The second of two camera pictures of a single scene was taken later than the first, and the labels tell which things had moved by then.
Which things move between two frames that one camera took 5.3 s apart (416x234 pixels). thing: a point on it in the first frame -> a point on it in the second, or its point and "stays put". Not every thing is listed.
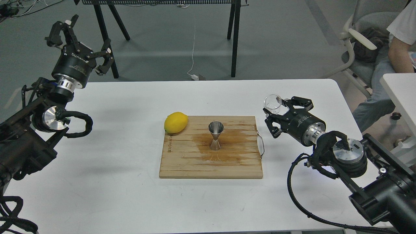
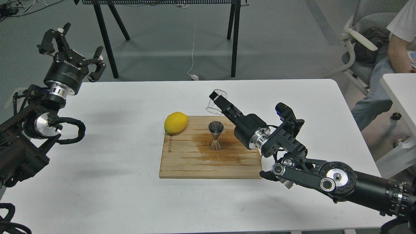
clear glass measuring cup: [272, 102] -> [213, 108]
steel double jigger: [215, 128] stays put
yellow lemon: [175, 122] stays put
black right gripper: [303, 126] -> [251, 131]
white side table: [402, 87] stays put
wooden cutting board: [187, 154] stays put
